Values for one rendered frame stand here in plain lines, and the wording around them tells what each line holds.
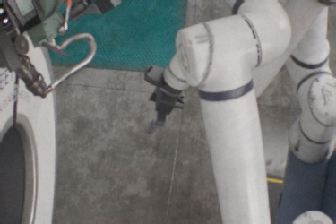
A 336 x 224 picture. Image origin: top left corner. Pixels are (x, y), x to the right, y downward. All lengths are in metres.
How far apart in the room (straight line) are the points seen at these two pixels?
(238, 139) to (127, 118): 1.74
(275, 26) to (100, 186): 1.70
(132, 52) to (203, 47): 2.05
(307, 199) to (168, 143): 1.19
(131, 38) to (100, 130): 0.63
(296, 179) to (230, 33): 0.81
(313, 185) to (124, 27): 1.84
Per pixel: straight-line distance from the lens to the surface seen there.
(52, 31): 1.40
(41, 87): 1.40
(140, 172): 2.61
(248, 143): 1.08
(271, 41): 1.05
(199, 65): 0.99
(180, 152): 2.66
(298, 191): 1.70
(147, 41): 3.08
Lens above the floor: 2.32
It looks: 56 degrees down
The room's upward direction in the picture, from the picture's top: straight up
